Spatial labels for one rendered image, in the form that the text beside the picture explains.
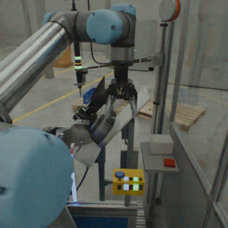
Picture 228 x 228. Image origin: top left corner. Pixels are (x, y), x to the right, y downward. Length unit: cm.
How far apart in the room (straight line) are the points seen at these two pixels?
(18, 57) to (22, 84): 6
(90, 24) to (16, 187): 38
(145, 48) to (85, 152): 721
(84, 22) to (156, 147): 120
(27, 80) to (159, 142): 125
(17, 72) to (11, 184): 24
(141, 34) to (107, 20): 782
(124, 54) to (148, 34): 763
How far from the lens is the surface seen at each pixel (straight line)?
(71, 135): 120
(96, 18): 49
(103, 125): 133
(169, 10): 156
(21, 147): 23
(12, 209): 24
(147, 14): 1353
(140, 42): 830
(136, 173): 108
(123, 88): 62
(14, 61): 43
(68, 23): 55
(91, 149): 135
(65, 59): 942
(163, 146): 156
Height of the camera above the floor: 178
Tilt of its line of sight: 24 degrees down
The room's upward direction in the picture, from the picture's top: straight up
